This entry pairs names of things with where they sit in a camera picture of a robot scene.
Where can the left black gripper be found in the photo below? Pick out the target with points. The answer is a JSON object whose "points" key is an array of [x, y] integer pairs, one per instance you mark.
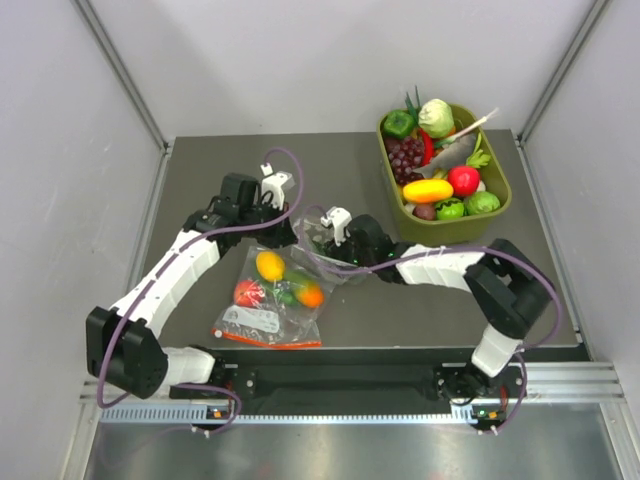
{"points": [[282, 235]]}

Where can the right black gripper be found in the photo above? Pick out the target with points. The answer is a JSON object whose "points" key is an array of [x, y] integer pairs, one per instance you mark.
{"points": [[339, 252]]}

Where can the polka dot zip bag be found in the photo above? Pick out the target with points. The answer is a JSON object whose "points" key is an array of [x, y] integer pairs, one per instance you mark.
{"points": [[312, 252]]}

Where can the fake yellow orange mango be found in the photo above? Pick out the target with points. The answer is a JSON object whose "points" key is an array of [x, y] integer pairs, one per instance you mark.
{"points": [[427, 191]]}

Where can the fake purple grapes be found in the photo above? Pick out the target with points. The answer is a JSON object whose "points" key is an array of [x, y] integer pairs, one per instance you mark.
{"points": [[405, 157]]}

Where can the fake grey fish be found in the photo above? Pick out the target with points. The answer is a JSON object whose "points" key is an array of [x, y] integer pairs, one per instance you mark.
{"points": [[454, 155]]}

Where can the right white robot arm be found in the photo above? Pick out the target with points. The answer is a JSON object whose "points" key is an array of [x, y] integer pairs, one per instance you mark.
{"points": [[509, 290]]}

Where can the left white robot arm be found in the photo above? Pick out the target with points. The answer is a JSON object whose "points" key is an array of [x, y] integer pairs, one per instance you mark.
{"points": [[122, 341]]}

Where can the fake yellow lemon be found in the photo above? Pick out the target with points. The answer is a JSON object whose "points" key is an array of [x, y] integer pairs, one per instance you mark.
{"points": [[270, 266]]}

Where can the fake purple plum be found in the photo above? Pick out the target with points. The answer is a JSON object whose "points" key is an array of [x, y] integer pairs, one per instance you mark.
{"points": [[425, 212]]}

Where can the fake red apple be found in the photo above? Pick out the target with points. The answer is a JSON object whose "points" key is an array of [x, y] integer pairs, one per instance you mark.
{"points": [[249, 293]]}

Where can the fake green cucumber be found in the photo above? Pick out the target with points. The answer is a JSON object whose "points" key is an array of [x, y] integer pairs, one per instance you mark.
{"points": [[282, 292]]}

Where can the clear bag orange zipper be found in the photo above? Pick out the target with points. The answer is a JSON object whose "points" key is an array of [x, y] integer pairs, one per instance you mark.
{"points": [[271, 325]]}

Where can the fake watermelon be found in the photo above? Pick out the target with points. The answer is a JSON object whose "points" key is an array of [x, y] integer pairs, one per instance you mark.
{"points": [[449, 209]]}

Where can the fake red radish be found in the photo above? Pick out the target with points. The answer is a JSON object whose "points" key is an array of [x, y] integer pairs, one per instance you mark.
{"points": [[464, 180]]}

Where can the fake red chili pepper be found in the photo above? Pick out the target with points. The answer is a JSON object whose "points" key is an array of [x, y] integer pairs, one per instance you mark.
{"points": [[428, 147]]}

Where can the fake green lettuce head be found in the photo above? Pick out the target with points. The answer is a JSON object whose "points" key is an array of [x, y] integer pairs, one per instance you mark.
{"points": [[482, 202]]}

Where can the fake green bell pepper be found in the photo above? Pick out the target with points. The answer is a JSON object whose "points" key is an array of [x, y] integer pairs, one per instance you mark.
{"points": [[398, 124]]}

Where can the fake spring onion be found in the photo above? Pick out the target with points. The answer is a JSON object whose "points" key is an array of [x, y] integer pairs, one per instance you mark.
{"points": [[478, 123]]}

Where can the fake celery stalk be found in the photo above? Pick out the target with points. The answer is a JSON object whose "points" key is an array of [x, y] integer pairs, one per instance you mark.
{"points": [[479, 158]]}

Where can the fake pale green cabbage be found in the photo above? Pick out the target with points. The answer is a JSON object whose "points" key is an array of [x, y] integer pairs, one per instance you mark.
{"points": [[436, 118]]}

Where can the olive green plastic bin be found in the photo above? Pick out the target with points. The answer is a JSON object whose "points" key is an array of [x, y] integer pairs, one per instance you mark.
{"points": [[461, 230]]}

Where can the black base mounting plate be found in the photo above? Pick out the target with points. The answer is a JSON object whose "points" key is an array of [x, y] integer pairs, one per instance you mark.
{"points": [[350, 380]]}

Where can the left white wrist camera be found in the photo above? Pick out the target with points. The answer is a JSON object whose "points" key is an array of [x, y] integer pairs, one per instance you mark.
{"points": [[274, 186]]}

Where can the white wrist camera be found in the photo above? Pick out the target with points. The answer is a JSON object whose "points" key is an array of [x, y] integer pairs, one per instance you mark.
{"points": [[337, 219], [274, 186]]}

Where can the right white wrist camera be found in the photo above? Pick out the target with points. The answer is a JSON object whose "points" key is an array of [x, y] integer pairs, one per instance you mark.
{"points": [[337, 219]]}

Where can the white slotted cable duct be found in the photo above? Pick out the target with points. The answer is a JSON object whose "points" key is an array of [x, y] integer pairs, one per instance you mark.
{"points": [[219, 413]]}

